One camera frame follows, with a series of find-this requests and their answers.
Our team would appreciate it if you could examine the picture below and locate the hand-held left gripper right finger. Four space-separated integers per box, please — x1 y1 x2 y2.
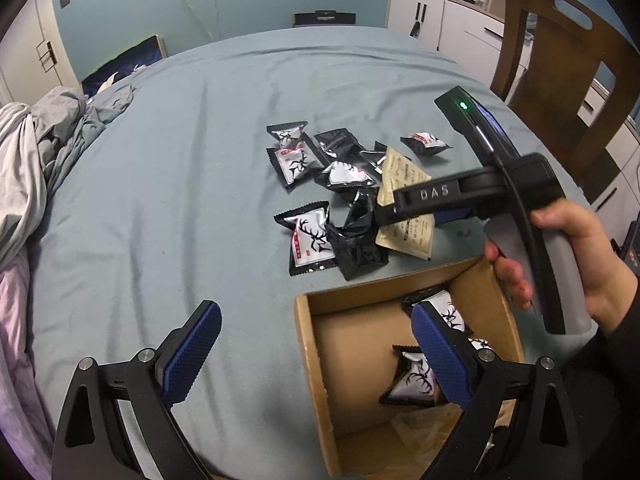
411 304 586 480

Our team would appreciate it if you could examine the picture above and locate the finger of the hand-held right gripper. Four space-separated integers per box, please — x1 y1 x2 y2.
392 172 466 209
375 205 483 228

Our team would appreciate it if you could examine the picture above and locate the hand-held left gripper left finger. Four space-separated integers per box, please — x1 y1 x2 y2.
50 300 223 480

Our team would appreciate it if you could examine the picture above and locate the beige paper packet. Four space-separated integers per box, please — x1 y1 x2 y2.
375 146 436 261

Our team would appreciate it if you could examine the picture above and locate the pile of black snack packets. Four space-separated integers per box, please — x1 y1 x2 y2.
266 121 453 281

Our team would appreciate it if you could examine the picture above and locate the cardboard box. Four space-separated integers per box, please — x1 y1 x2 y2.
294 257 526 478

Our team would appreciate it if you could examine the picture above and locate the person's right forearm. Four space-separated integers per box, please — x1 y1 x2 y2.
560 280 640 480

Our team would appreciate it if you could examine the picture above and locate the person's right hand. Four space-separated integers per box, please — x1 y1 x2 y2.
484 199 638 333

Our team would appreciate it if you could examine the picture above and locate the brown wooden chair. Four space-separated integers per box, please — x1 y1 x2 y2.
490 0 640 206

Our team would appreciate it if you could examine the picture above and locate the black device with red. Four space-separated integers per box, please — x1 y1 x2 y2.
617 220 640 276

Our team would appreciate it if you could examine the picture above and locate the white cabinet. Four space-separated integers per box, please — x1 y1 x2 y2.
385 0 640 241

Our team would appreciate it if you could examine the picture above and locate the lilac sheet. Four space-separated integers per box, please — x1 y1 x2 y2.
0 250 56 480

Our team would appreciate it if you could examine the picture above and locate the blue-grey bed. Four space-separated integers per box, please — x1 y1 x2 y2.
27 25 596 480

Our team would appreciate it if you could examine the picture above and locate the black rectangular case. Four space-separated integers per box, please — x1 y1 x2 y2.
292 10 357 27

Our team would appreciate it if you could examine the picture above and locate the grey crumpled blanket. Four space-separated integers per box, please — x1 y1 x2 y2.
0 85 136 266

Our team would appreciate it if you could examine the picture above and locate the white door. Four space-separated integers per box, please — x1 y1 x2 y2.
0 0 81 106

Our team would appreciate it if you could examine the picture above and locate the black strap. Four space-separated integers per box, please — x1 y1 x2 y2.
410 2 428 38

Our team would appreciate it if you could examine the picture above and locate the thin pale cable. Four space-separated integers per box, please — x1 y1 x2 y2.
175 0 223 43

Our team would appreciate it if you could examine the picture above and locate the metal door handle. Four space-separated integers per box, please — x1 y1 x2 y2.
36 41 56 75

